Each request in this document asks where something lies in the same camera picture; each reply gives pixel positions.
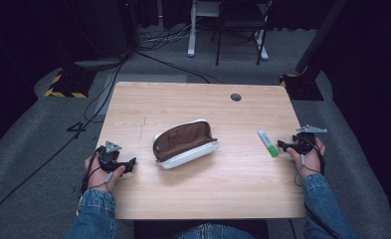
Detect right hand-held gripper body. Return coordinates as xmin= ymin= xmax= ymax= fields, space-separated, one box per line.
xmin=292 ymin=123 xmax=328 ymax=156

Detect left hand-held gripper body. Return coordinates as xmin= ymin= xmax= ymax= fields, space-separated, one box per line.
xmin=98 ymin=140 xmax=126 ymax=173

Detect green and white marker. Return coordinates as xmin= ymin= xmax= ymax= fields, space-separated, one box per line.
xmin=257 ymin=128 xmax=280 ymax=158

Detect white pencil case brown lining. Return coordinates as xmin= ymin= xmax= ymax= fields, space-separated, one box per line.
xmin=151 ymin=119 xmax=220 ymax=170

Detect person's right hand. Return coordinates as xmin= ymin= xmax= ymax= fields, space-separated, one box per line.
xmin=286 ymin=136 xmax=327 ymax=179

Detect person's left hand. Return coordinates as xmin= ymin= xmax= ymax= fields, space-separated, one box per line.
xmin=85 ymin=155 xmax=126 ymax=193

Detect black stand with slanted pole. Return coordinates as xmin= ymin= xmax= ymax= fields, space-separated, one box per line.
xmin=279 ymin=0 xmax=350 ymax=102

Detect black yellow striped stand base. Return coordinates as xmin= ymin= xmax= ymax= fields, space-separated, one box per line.
xmin=44 ymin=67 xmax=98 ymax=100

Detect person's legs in jeans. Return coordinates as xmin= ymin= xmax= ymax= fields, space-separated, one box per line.
xmin=173 ymin=222 xmax=258 ymax=239

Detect black chair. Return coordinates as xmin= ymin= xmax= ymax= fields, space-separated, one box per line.
xmin=211 ymin=0 xmax=273 ymax=67

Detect right hand-held gripper cable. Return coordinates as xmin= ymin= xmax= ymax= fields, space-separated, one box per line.
xmin=293 ymin=133 xmax=327 ymax=187

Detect hand-held gripper cable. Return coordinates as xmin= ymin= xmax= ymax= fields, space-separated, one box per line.
xmin=80 ymin=145 xmax=113 ymax=195
xmin=293 ymin=133 xmax=327 ymax=187

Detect left hand-held gripper cable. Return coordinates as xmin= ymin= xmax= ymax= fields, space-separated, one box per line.
xmin=80 ymin=145 xmax=113 ymax=195

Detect long black floor cable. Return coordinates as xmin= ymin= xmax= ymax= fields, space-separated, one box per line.
xmin=0 ymin=56 xmax=128 ymax=227

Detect bundle of floor cables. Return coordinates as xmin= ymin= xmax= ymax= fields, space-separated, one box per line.
xmin=137 ymin=22 xmax=198 ymax=52

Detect white desk frame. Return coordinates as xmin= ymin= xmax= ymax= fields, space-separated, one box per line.
xmin=186 ymin=0 xmax=271 ymax=62

